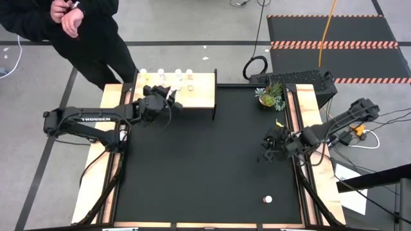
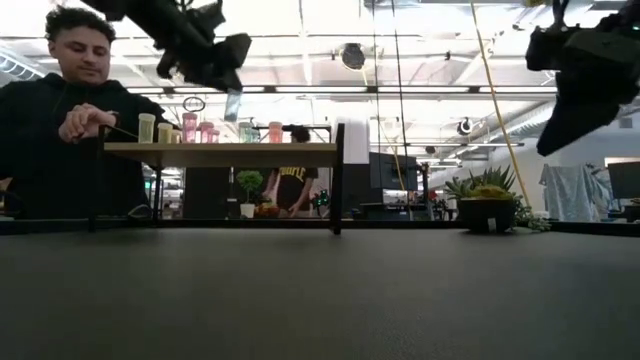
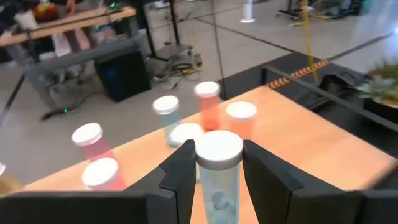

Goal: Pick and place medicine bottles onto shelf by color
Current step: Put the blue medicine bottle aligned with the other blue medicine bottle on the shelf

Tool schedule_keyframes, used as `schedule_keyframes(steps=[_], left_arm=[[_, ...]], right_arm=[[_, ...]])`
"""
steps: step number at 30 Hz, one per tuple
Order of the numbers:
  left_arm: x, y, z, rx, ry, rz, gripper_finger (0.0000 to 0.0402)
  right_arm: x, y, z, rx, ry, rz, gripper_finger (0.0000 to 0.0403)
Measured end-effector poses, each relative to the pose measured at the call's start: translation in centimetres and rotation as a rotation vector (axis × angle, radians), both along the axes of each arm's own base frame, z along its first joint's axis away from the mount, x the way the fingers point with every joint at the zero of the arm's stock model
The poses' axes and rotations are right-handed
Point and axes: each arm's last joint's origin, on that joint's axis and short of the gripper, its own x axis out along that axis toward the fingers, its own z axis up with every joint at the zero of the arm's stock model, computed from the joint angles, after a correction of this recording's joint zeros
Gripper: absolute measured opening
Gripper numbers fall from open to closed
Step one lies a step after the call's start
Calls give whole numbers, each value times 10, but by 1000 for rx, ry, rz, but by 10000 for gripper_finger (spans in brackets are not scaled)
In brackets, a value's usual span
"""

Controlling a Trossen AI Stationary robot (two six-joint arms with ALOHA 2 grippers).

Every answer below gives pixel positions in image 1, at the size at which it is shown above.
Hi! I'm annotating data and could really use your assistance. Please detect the black coiled cable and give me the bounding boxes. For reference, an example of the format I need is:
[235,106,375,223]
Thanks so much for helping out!
[242,0,269,81]

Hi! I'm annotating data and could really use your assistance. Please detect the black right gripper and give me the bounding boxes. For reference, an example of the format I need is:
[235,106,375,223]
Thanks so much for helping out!
[259,124,304,164]

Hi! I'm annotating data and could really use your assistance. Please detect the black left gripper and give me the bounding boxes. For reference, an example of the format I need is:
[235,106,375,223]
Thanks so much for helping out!
[130,85,184,124]

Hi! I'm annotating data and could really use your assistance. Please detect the black hazard-striped floor mat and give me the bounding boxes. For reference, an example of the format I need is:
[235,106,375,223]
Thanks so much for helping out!
[267,14,399,49]
[270,41,411,85]

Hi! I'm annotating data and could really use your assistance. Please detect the person's hand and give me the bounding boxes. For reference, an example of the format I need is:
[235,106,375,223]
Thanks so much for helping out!
[60,8,85,39]
[50,0,70,24]

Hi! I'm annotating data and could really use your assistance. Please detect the white paper sheet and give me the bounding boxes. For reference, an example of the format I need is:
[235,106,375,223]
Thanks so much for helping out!
[333,162,369,216]

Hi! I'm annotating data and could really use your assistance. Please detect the black angled beam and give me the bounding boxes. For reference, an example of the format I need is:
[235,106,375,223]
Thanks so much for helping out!
[336,163,411,194]

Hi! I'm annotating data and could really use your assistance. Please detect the white floor cable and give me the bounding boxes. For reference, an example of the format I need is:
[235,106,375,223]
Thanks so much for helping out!
[0,34,26,78]

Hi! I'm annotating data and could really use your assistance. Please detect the wooden shelf with black frame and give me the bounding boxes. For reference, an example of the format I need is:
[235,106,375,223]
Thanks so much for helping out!
[132,67,218,122]

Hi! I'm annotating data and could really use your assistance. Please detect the black perforated computer case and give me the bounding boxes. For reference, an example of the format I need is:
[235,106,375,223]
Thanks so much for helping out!
[249,68,338,108]

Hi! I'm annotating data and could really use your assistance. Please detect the succulent plant in pot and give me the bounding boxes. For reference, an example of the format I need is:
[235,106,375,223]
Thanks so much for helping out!
[254,80,287,112]

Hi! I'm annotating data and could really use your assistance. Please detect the black diagonal frame brace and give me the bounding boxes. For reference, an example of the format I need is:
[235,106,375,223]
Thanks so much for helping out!
[292,153,343,227]
[76,153,126,225]

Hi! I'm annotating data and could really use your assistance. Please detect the wooden table side board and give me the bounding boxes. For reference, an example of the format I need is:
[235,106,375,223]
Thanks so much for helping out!
[294,83,347,225]
[71,83,129,225]

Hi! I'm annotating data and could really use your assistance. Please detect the grey panel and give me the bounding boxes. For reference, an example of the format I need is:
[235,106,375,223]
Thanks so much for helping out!
[399,177,411,231]

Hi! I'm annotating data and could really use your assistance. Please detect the person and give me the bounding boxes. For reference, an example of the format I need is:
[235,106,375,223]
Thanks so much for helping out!
[0,0,138,91]

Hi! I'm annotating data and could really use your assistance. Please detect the yellow hanging cable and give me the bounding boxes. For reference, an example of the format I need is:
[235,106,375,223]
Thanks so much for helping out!
[317,0,338,68]

